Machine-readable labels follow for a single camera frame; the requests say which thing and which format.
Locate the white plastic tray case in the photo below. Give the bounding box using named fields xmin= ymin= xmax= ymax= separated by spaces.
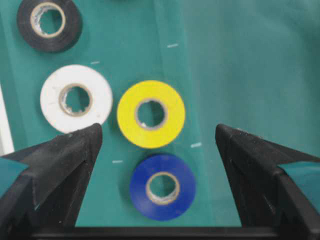
xmin=0 ymin=89 xmax=15 ymax=156

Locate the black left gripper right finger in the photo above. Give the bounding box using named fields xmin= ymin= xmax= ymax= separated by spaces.
xmin=215 ymin=124 xmax=320 ymax=240

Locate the blue tape roll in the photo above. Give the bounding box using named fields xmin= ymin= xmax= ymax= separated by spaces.
xmin=129 ymin=154 xmax=196 ymax=221

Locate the white tape roll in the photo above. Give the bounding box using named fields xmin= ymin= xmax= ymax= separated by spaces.
xmin=40 ymin=64 xmax=113 ymax=134

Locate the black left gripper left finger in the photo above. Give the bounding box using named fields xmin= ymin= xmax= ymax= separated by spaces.
xmin=0 ymin=123 xmax=103 ymax=240

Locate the yellow tape roll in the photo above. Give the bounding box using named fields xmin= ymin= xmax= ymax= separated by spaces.
xmin=116 ymin=80 xmax=186 ymax=149

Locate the black tape roll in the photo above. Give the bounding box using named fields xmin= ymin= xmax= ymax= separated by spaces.
xmin=16 ymin=0 xmax=82 ymax=53

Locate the green table cloth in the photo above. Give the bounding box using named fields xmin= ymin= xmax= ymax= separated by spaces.
xmin=0 ymin=0 xmax=320 ymax=227

